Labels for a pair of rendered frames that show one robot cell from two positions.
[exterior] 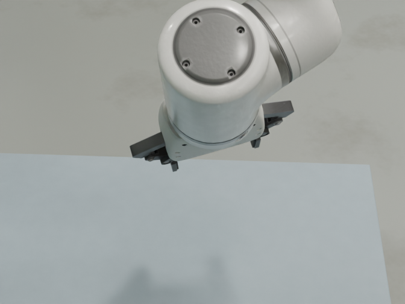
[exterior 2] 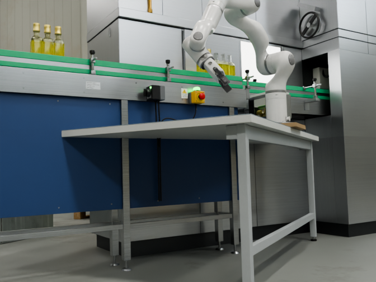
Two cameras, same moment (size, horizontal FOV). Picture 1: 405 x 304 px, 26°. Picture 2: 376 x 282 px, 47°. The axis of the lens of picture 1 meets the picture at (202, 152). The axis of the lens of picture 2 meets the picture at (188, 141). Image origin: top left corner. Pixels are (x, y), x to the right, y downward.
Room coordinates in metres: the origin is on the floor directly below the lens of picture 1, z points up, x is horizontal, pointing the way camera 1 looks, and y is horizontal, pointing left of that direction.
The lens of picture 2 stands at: (1.37, -1.94, 0.52)
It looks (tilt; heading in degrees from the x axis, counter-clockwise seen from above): 4 degrees up; 113
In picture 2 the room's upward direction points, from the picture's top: 2 degrees counter-clockwise
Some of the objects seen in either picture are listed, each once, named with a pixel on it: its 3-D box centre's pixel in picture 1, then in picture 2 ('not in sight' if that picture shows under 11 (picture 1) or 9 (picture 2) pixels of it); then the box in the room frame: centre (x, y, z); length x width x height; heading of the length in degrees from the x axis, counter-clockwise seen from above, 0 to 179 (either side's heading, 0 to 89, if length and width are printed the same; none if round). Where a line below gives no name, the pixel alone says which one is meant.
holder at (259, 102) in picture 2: not in sight; (266, 108); (0.72, 0.88, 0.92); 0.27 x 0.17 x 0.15; 145
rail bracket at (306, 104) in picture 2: not in sight; (313, 94); (0.96, 1.36, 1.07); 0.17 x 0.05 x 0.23; 145
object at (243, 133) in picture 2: not in sight; (282, 197); (0.87, 0.57, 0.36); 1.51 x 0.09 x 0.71; 87
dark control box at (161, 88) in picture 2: not in sight; (155, 93); (0.25, 0.21, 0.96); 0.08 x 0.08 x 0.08; 55
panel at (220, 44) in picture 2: not in sight; (236, 61); (0.46, 1.10, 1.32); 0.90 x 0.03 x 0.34; 55
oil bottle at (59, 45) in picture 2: not in sight; (58, 52); (-0.19, -0.08, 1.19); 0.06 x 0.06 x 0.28; 55
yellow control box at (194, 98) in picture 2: not in sight; (197, 98); (0.41, 0.44, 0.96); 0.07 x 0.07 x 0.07; 55
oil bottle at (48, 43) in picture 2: not in sight; (47, 51); (-0.22, -0.13, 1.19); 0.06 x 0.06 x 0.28; 55
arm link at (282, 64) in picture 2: not in sight; (279, 72); (0.88, 0.55, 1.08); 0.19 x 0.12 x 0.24; 156
